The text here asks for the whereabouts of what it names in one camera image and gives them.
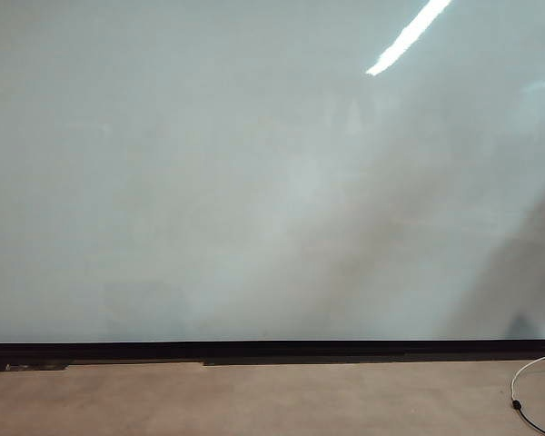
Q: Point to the white board with black frame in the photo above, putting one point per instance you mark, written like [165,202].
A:
[254,181]

